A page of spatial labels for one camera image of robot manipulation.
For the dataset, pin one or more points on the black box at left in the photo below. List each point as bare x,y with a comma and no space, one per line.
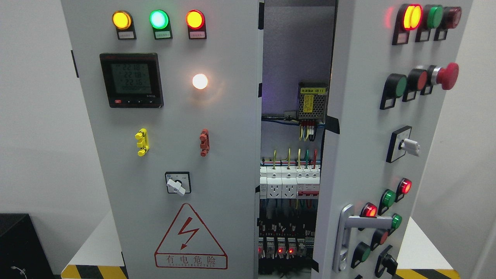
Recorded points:
21,253

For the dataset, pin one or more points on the white glowing indicator lamp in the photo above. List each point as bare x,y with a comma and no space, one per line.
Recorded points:
200,81

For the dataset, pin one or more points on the red emergency stop mushroom button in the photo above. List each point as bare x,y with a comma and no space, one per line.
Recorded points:
445,76

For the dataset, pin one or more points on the silver door lever handle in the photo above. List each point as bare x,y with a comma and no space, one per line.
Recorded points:
347,221

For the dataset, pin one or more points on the red terminal connector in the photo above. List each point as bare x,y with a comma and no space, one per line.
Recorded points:
204,142

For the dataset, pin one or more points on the grey cabinet door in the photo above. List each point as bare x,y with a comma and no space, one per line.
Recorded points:
224,183
374,90

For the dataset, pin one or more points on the white breaker and socket row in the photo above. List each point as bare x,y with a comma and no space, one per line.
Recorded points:
295,182

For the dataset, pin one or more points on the left door rotary selector switch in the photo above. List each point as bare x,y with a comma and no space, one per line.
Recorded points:
178,182

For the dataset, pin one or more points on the yellow indicator lamp left door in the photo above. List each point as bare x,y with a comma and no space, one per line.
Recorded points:
124,25

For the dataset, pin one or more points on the red electrical hazard warning sticker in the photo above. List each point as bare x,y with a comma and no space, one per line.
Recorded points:
188,243

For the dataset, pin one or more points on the green indicator lamp left door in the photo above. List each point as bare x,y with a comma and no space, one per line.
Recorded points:
161,25

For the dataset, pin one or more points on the perforated metal power supply module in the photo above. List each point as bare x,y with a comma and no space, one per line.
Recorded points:
312,100

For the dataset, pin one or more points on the right door white rotary switch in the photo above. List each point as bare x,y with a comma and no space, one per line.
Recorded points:
400,144

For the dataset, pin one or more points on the red indicator lamp left door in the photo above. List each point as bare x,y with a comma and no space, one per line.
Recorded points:
195,21

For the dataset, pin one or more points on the lower relay terminal row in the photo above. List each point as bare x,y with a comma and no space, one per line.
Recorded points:
286,245

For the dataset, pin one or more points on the black digital power meter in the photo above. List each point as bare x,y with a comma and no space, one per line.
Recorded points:
132,80

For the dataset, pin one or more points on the yellow terminal connector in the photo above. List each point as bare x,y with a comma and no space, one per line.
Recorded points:
142,142

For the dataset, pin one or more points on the grey cabinet back panel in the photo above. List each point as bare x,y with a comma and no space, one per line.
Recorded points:
298,39

